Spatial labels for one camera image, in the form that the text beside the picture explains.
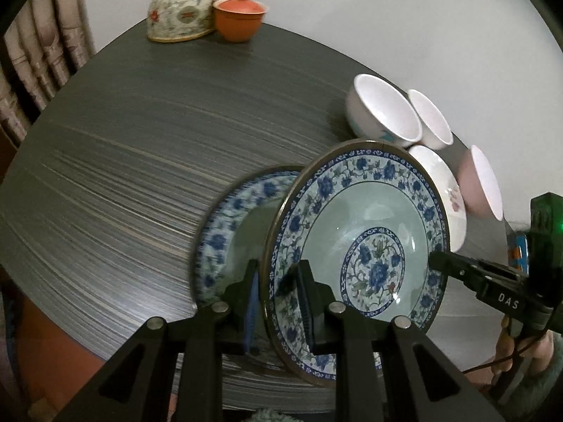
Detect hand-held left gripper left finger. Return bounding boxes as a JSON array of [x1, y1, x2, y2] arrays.
[[57, 259, 260, 422]]

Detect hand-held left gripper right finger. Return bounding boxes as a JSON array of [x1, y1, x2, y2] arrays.
[[281, 260, 506, 422]]

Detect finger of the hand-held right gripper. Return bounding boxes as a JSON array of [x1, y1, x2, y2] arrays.
[[429, 250, 529, 294]]

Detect blue floral porcelain plate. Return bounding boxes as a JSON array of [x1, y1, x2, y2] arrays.
[[264, 139, 450, 388], [190, 166, 306, 317]]

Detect white plate pink flowers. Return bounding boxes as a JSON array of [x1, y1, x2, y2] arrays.
[[407, 145, 468, 251]]

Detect large pink bowl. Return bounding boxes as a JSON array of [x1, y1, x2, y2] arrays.
[[455, 144, 504, 221]]

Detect white bowl pink base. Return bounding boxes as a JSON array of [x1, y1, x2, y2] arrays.
[[407, 89, 455, 151]]

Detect white bowl blue print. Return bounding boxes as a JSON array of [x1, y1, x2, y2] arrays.
[[345, 74, 424, 148]]

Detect person's right forearm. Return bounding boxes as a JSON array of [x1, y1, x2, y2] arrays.
[[497, 360, 563, 422]]

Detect person's right hand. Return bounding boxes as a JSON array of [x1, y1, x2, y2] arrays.
[[495, 314, 563, 379]]

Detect blue orange packet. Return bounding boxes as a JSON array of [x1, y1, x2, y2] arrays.
[[508, 233, 531, 273]]

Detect teal fleece clothing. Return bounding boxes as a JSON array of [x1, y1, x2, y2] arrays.
[[251, 408, 286, 422]]

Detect orange lidded tea cup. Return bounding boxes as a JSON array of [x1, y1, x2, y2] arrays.
[[213, 0, 270, 44]]

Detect floral ceramic teapot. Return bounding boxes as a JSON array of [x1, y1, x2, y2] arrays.
[[145, 0, 246, 44]]

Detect pink patterned curtain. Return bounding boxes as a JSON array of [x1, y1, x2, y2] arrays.
[[0, 0, 97, 146]]

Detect black cable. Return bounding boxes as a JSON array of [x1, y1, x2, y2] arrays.
[[462, 316, 555, 374]]

